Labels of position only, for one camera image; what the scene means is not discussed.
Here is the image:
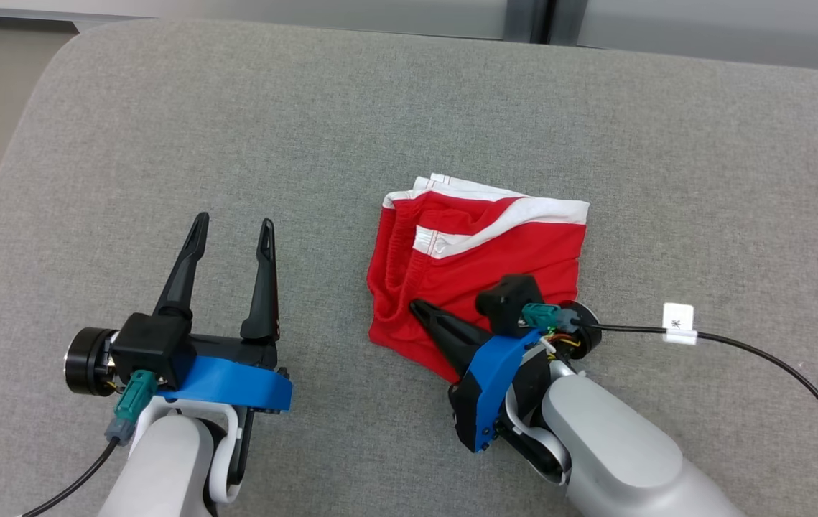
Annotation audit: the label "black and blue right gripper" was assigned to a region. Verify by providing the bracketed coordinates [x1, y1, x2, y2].
[408, 299, 605, 455]

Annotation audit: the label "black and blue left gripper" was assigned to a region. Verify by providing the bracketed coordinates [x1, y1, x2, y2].
[64, 212, 294, 415]

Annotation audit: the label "red shorts with white trim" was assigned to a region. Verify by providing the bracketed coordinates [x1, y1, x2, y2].
[367, 172, 590, 385]

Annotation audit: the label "teal right camera connector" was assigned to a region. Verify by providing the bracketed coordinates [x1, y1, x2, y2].
[521, 302, 582, 333]

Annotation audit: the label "teal camera connector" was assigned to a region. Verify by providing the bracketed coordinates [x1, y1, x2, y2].
[521, 302, 582, 333]
[105, 369, 159, 446]

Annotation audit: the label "teal left camera connector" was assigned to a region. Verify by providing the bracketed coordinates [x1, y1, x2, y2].
[105, 369, 159, 446]

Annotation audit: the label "black right camera cable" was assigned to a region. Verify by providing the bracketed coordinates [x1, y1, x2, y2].
[581, 323, 818, 517]

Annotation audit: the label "black camera cable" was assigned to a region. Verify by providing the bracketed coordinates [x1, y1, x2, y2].
[19, 437, 122, 517]
[581, 323, 818, 517]

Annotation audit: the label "white cable tag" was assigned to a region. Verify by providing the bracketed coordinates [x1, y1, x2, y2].
[662, 302, 697, 346]

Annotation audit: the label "black left camera cable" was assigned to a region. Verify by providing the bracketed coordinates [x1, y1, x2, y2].
[19, 437, 122, 517]

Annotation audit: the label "grey partition frame post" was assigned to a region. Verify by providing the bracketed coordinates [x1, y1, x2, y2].
[503, 0, 587, 45]

